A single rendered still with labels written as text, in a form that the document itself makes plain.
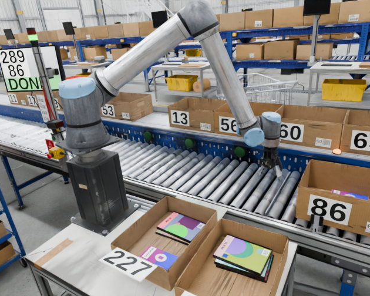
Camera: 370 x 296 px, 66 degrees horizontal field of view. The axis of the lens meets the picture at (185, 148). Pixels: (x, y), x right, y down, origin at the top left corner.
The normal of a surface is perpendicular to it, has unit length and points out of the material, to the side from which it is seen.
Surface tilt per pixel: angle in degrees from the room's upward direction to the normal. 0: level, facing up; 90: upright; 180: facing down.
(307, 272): 0
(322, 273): 0
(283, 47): 89
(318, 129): 91
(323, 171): 90
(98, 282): 0
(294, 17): 90
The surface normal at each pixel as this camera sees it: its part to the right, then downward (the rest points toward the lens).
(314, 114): -0.54, 0.37
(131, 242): 0.84, 0.13
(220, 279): -0.10, -0.92
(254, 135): 0.02, 0.44
